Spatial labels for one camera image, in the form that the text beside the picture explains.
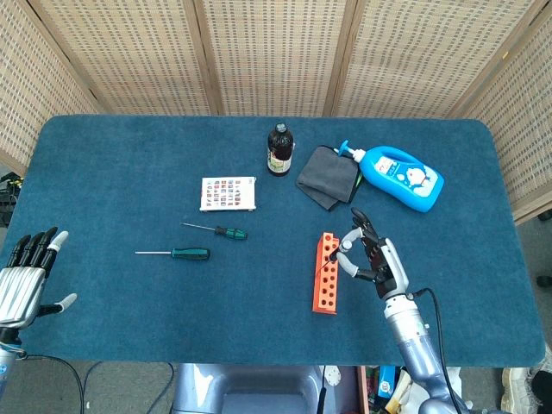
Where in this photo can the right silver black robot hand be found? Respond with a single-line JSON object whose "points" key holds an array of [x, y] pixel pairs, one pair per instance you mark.
{"points": [[390, 271]]}

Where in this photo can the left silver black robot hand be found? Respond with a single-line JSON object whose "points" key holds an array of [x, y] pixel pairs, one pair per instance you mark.
{"points": [[19, 293]]}

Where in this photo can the black silver precision screwdriver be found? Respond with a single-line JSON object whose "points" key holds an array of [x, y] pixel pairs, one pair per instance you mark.
{"points": [[334, 256]]}

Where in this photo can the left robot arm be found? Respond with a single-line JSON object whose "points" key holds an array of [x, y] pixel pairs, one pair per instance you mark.
{"points": [[5, 375]]}

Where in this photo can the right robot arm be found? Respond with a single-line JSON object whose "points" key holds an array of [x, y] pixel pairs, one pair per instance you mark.
{"points": [[409, 336]]}

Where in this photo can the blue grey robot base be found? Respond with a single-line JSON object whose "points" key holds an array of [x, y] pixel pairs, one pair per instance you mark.
{"points": [[259, 388]]}

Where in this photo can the orange perforated holder block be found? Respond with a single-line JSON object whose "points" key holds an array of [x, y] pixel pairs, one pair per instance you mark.
{"points": [[325, 293]]}

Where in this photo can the slim green black striped screwdriver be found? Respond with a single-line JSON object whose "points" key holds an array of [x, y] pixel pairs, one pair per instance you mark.
{"points": [[233, 234]]}

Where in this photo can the thick green black screwdriver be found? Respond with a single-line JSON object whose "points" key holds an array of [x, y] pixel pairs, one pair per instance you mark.
{"points": [[192, 253]]}

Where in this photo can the black item with green stripe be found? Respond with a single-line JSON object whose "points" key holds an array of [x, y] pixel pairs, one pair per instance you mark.
{"points": [[356, 187]]}

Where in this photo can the blue pump detergent bottle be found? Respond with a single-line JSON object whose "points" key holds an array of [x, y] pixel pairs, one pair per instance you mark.
{"points": [[401, 177]]}

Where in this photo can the black equipment beside table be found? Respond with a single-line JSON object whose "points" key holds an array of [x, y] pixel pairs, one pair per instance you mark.
{"points": [[8, 198]]}

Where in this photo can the small blue box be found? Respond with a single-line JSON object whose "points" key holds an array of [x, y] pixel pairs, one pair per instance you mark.
{"points": [[387, 381]]}

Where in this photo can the folded grey cloth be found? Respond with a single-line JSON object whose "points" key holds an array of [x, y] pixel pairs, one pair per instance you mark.
{"points": [[328, 177]]}

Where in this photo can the dark brown labelled bottle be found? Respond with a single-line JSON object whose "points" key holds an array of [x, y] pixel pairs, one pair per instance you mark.
{"points": [[280, 151]]}

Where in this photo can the white sneaker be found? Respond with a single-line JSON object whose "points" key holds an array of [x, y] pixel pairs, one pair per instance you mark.
{"points": [[517, 388]]}

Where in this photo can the blue carpet table cover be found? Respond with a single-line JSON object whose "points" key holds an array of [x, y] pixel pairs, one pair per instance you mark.
{"points": [[129, 151]]}

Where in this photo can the white box with picture grid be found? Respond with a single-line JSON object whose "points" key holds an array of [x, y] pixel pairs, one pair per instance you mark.
{"points": [[227, 194]]}

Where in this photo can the woven bamboo folding screen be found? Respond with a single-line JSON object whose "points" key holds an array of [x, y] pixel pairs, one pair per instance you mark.
{"points": [[276, 52]]}

